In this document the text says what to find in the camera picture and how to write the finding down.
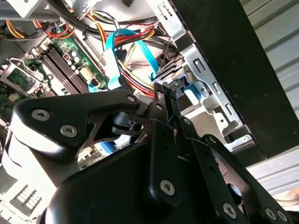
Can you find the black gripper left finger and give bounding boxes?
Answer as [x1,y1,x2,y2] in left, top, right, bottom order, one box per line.
[9,82,183,210]

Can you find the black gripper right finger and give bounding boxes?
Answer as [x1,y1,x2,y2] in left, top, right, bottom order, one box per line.
[163,85,295,224]

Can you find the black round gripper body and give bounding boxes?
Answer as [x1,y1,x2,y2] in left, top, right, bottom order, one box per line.
[45,141,221,224]

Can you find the red yellow orange power wire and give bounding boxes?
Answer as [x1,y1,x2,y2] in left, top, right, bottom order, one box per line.
[114,24,157,99]

